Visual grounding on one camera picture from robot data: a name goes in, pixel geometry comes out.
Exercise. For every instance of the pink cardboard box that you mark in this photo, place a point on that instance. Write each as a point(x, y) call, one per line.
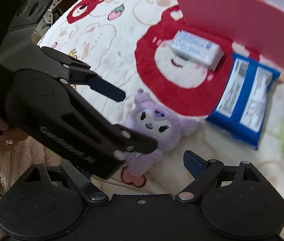
point(255, 24)

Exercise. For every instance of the blue wet wipes pack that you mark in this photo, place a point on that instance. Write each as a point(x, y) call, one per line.
point(241, 110)

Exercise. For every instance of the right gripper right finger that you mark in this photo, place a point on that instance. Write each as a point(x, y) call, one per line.
point(204, 172)

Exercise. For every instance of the blue white medicine box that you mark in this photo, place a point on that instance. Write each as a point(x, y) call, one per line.
point(197, 49)

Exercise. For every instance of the beige fuzzy sleeve forearm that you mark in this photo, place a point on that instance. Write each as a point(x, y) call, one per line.
point(13, 163)

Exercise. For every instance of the purple plush toy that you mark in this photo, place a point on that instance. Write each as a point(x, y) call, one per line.
point(158, 122)

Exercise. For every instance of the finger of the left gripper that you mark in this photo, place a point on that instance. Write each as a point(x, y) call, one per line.
point(107, 89)
point(134, 141)

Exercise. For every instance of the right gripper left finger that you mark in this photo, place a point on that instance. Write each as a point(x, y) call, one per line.
point(83, 185)

